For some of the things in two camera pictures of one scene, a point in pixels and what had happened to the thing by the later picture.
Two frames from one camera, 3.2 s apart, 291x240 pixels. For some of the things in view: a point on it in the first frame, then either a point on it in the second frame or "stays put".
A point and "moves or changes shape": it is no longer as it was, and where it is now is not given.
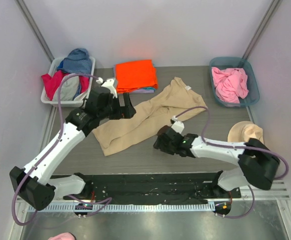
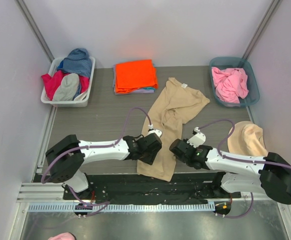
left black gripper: (122, 107) -> (152, 149)
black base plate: (155, 187) stays put
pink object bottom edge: (65, 236) stays put
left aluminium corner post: (27, 15) stays put
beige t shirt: (155, 115) moves or changes shape
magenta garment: (51, 83) stays put
